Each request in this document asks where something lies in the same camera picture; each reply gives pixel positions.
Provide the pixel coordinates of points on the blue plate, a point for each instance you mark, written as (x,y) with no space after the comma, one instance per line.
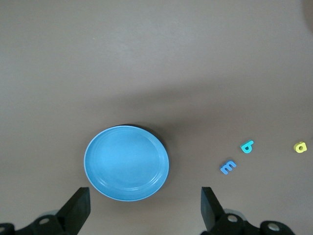
(126,162)

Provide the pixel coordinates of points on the brown table cover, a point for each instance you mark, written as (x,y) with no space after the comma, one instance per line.
(146,61)

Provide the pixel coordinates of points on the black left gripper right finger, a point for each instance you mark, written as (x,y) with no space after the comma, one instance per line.
(210,210)

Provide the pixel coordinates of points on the blue foam letter m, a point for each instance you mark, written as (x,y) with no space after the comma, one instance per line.
(228,167)

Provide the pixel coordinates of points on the teal foam letter b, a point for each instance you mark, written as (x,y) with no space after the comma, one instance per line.
(246,148)

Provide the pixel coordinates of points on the yellow foam letter d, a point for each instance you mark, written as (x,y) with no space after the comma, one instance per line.
(297,148)

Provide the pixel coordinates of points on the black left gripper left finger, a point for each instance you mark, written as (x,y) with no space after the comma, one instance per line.
(73,213)

